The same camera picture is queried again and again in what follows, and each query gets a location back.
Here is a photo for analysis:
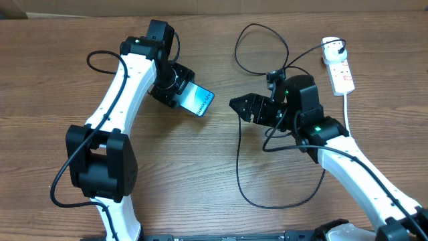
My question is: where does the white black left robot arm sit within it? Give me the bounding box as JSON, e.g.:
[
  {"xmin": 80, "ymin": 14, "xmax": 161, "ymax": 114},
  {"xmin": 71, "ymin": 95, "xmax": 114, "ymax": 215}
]
[{"xmin": 59, "ymin": 19, "xmax": 197, "ymax": 240}]

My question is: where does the white USB charger plug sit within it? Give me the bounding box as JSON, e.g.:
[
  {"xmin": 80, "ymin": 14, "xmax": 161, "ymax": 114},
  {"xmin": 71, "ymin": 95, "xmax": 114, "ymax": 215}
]
[{"xmin": 321, "ymin": 37, "xmax": 348, "ymax": 65}]

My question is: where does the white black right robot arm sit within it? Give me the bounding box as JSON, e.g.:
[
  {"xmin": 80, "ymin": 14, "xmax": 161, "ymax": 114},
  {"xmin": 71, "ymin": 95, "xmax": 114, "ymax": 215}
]
[{"xmin": 229, "ymin": 75, "xmax": 427, "ymax": 240}]

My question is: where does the white power strip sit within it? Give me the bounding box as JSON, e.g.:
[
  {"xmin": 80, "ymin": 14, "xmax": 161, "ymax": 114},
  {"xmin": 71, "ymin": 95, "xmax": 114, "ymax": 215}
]
[{"xmin": 326, "ymin": 60, "xmax": 355, "ymax": 96}]

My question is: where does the black USB charging cable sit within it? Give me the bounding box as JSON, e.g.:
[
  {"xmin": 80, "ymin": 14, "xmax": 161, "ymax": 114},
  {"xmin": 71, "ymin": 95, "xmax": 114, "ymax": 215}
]
[{"xmin": 233, "ymin": 23, "xmax": 347, "ymax": 210}]

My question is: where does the Samsung Galaxy smartphone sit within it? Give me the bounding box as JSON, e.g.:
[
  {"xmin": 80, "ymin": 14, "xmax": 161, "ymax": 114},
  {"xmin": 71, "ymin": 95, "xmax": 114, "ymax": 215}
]
[{"xmin": 177, "ymin": 82, "xmax": 215, "ymax": 117}]

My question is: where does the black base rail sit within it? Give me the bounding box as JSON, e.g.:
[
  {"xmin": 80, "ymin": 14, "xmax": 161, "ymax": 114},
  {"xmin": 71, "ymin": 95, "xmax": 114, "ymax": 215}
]
[{"xmin": 137, "ymin": 230, "xmax": 314, "ymax": 241}]

